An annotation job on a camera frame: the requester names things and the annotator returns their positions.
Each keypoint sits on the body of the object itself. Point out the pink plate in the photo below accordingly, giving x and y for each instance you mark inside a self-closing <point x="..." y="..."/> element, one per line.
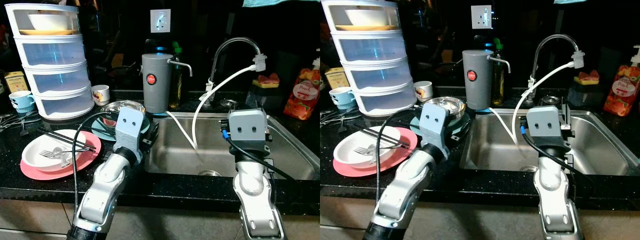
<point x="40" y="174"/>
<point x="355" y="171"/>

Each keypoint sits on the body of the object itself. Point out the yellow box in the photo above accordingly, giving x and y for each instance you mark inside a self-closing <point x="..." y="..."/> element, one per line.
<point x="16" y="81"/>
<point x="337" y="77"/>

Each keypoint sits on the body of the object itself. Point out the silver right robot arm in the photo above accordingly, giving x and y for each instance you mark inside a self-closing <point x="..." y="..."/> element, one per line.
<point x="550" y="187"/>
<point x="252" y="185"/>

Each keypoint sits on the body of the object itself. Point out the white mug with red print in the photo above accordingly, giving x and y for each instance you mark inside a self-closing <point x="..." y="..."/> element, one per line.
<point x="101" y="94"/>
<point x="424" y="91"/>

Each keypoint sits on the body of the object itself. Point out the stainless steel sink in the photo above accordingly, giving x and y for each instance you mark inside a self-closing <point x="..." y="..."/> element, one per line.
<point x="180" y="155"/>
<point x="605" y="150"/>

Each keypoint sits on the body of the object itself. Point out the silver spoon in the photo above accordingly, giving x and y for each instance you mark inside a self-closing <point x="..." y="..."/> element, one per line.
<point x="65" y="160"/>
<point x="374" y="156"/>

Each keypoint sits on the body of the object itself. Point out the silver fork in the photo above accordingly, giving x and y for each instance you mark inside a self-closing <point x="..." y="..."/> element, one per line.
<point x="50" y="153"/>
<point x="362" y="150"/>

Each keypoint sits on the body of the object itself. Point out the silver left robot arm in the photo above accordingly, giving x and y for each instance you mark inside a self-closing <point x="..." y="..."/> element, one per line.
<point x="407" y="180"/>
<point x="107" y="182"/>

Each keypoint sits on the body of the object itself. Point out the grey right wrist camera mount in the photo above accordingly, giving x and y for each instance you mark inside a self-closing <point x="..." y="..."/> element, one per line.
<point x="545" y="125"/>
<point x="247" y="127"/>

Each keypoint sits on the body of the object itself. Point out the chrome curved faucet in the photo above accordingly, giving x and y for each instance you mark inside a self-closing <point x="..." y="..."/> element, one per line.
<point x="555" y="37"/>
<point x="235" y="41"/>

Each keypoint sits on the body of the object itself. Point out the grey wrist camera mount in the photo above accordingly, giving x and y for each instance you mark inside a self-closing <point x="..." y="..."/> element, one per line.
<point x="434" y="122"/>
<point x="247" y="127"/>
<point x="130" y="127"/>
<point x="545" y="125"/>

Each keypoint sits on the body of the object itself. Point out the white bowl in drawer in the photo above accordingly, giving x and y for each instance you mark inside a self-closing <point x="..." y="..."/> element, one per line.
<point x="367" y="17"/>
<point x="50" y="21"/>

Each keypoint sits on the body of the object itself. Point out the round steel counter fitting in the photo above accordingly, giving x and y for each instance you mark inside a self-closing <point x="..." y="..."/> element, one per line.
<point x="229" y="103"/>
<point x="551" y="100"/>

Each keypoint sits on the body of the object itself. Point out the teal cloth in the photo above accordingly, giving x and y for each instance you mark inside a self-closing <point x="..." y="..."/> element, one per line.
<point x="570" y="1"/>
<point x="275" y="2"/>

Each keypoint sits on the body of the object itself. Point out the white shallow bowl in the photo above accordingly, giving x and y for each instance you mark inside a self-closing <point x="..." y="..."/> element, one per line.
<point x="40" y="150"/>
<point x="350" y="150"/>

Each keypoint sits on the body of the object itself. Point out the white wall socket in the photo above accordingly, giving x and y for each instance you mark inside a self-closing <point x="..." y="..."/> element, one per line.
<point x="481" y="17"/>
<point x="160" y="21"/>

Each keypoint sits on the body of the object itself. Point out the black chopstick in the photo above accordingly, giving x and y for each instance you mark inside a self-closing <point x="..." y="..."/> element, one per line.
<point x="65" y="135"/>
<point x="376" y="138"/>
<point x="62" y="139"/>
<point x="380" y="134"/>

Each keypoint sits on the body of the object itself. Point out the stainless steel bowl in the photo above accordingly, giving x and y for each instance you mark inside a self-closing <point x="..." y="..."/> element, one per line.
<point x="112" y="112"/>
<point x="452" y="107"/>

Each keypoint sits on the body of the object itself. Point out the white plastic drawer tower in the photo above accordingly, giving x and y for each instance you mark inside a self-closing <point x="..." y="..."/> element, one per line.
<point x="55" y="80"/>
<point x="380" y="75"/>

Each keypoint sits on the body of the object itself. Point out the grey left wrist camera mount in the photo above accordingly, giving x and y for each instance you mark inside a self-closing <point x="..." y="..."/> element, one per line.
<point x="130" y="127"/>
<point x="434" y="122"/>

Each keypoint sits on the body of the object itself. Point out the sink drain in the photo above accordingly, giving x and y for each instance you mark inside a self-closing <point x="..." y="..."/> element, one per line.
<point x="210" y="173"/>
<point x="527" y="169"/>

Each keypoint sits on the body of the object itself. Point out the green capped oil bottle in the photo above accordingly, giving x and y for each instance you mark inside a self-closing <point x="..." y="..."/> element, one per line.
<point x="498" y="82"/>
<point x="175" y="87"/>

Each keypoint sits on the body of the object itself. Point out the black sponge holder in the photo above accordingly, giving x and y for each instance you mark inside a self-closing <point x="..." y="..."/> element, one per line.
<point x="265" y="97"/>
<point x="585" y="95"/>

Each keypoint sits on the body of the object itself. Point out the red peach soap pouch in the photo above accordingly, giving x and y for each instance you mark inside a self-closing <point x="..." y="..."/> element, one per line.
<point x="622" y="92"/>
<point x="302" y="95"/>

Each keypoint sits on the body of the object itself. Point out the yellow and red sponge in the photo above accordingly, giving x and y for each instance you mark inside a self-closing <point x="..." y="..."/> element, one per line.
<point x="267" y="80"/>
<point x="587" y="76"/>

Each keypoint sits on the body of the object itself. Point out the blue and white cup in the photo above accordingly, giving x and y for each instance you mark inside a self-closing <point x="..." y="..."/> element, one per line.
<point x="341" y="97"/>
<point x="21" y="101"/>

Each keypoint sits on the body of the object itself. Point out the grey water purifier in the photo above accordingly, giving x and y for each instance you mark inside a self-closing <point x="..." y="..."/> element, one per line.
<point x="477" y="85"/>
<point x="156" y="90"/>

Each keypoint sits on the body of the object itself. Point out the yellow plate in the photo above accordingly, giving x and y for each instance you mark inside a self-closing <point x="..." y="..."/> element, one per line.
<point x="45" y="32"/>
<point x="365" y="28"/>

